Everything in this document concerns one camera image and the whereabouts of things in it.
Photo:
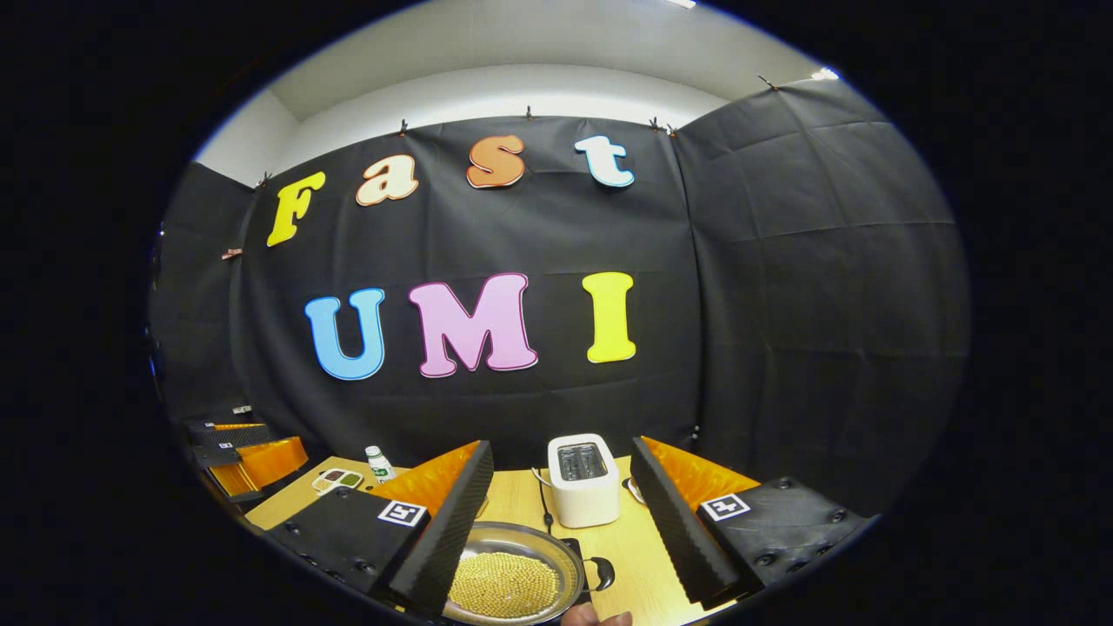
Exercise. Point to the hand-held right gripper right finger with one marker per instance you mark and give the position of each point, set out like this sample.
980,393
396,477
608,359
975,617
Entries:
683,535

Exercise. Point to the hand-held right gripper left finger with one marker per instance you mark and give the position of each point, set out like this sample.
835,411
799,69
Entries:
448,535

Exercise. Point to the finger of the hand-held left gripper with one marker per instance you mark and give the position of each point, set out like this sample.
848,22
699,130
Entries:
222,456
226,433

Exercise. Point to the pile of yellow beans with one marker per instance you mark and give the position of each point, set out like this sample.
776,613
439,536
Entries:
504,584

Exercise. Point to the black induction cooktop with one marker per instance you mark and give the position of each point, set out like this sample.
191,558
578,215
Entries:
575,548

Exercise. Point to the small white plate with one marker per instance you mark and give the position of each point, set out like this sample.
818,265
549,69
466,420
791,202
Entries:
633,491

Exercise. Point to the small white green-label bottle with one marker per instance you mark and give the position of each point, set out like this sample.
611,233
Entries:
380,467

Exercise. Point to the white toaster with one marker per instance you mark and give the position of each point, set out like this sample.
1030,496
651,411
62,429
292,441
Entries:
584,496

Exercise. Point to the white divided sauce dish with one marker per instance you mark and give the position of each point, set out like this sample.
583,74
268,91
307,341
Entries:
337,481

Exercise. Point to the black backdrop cloth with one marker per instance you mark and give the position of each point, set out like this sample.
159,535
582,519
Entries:
783,304

